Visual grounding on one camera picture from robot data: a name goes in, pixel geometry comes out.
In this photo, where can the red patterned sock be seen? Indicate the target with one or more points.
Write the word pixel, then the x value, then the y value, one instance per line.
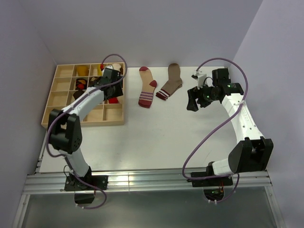
pixel 113 100

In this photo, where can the cream rolled sock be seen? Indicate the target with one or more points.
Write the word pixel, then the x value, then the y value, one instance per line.
pixel 118 67

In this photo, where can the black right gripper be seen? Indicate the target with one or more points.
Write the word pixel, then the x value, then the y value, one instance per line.
pixel 193 94

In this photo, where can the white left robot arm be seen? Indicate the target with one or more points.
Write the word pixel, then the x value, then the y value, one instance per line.
pixel 64 135

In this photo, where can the yellow rolled sock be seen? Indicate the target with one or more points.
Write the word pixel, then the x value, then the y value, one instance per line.
pixel 99 71

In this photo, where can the argyle brown rolled sock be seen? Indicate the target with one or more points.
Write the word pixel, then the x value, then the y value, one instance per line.
pixel 92 81

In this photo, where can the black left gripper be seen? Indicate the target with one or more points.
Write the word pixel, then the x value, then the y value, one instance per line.
pixel 118 92

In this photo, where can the argyle red rolled sock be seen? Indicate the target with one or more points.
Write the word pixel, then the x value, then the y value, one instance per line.
pixel 80 84

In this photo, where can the tan brown sock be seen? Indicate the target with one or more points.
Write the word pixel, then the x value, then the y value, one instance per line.
pixel 173 83

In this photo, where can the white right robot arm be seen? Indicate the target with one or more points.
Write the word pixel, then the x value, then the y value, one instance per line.
pixel 252 151

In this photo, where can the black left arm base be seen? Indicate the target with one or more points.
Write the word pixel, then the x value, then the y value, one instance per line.
pixel 85 188

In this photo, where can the dark brown striped sock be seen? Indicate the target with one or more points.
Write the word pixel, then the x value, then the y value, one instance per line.
pixel 77 94

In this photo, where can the orange rolled sock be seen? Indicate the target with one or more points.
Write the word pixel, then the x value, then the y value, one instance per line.
pixel 82 70

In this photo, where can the aluminium frame rail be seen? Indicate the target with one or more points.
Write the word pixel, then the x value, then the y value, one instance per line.
pixel 131 181

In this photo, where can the beige maroon striped sock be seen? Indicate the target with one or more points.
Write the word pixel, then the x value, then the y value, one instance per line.
pixel 148 87

